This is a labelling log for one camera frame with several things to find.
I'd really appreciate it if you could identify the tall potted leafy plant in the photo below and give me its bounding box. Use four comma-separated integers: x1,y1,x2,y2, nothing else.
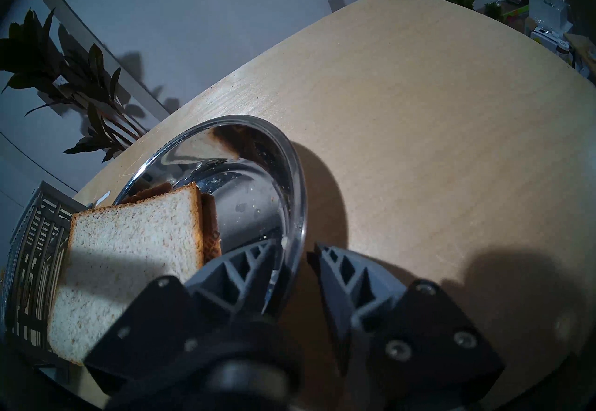
0,8,150,164

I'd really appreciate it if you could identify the grey metal dish rack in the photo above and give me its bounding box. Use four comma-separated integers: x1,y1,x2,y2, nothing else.
2,181,92,369

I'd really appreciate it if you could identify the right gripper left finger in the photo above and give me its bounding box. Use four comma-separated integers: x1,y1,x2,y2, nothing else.
85,240,280,397

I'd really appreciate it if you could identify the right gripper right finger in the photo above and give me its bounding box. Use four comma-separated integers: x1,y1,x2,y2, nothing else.
307,242,506,405

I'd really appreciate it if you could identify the open white box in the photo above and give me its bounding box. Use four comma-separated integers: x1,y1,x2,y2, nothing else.
528,0,574,36

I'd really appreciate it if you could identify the printed white carton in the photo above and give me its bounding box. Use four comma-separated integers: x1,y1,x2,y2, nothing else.
531,26,573,57

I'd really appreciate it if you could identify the white bread slice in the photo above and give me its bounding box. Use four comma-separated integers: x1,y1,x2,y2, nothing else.
47,182,223,366

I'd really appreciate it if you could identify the stainless steel bowl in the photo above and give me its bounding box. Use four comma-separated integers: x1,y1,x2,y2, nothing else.
112,115,308,318

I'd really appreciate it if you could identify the wooden board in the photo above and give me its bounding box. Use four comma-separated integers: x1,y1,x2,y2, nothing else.
563,33,596,78

